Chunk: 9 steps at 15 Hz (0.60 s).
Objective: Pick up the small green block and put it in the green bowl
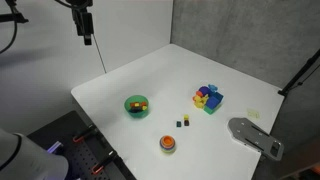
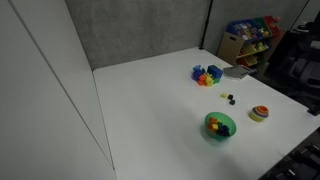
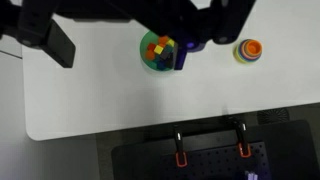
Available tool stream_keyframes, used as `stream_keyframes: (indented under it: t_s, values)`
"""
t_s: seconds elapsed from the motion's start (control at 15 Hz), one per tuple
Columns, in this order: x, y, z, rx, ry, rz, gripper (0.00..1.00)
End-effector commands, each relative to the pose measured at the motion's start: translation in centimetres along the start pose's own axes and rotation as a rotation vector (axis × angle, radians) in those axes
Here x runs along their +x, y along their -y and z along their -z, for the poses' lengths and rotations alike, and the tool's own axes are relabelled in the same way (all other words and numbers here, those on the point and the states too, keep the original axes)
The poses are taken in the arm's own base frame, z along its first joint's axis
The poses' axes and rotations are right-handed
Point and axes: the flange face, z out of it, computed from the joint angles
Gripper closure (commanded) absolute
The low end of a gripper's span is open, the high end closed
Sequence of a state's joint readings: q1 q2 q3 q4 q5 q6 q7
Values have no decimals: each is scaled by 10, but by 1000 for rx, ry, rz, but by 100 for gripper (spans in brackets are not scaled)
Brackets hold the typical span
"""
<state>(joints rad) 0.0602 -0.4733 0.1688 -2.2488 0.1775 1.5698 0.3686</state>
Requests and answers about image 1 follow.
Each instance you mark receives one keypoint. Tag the orange block in bowl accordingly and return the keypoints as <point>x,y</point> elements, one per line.
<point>143,103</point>

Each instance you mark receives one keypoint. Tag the rainbow stacking cups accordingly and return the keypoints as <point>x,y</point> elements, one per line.
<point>167,144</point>

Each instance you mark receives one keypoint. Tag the small dark red cube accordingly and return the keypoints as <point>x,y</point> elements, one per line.
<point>186,123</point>

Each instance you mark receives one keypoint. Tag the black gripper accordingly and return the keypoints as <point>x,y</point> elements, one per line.
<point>83,21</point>

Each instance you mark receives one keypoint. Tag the black perforated breadboard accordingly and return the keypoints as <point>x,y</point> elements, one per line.
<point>80,156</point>

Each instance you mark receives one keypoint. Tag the grey metal mounting plate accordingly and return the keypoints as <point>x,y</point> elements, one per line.
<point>253,136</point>

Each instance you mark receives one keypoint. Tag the black block in bowl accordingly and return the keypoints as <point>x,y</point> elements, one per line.
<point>135,110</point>

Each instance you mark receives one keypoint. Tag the large blue block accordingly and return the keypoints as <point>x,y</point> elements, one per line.
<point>216,99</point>

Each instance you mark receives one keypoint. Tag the orange red toy piece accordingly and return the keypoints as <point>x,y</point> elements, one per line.
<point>199,93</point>

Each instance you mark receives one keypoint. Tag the small yellow cube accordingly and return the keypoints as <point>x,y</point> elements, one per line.
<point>186,117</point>

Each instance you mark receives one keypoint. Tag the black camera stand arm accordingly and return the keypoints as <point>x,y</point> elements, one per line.
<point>13,16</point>

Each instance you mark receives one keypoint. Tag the pale yellow sticky note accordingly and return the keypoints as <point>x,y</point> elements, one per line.
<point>253,113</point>

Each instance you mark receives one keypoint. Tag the green plastic bowl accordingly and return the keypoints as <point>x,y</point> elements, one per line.
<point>128,110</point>

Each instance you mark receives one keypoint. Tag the light blue toy piece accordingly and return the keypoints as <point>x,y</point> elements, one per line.
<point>212,87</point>

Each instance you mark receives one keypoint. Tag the purple toy ball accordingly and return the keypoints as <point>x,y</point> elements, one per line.
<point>204,90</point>

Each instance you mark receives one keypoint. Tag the black clamp orange tip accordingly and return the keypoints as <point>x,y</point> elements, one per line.
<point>85,134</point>
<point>104,162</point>

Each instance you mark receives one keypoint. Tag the large green block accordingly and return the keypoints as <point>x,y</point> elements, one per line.
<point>210,110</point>

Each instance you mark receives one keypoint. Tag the small green block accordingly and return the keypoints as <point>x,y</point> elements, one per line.
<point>178,123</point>

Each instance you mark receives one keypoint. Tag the yellow block in bowl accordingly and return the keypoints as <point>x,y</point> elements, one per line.
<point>144,108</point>

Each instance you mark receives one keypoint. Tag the yellow toy figure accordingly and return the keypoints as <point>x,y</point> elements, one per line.
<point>201,101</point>

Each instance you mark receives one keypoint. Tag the black tripod pole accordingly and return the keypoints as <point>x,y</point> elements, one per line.
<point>300,75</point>

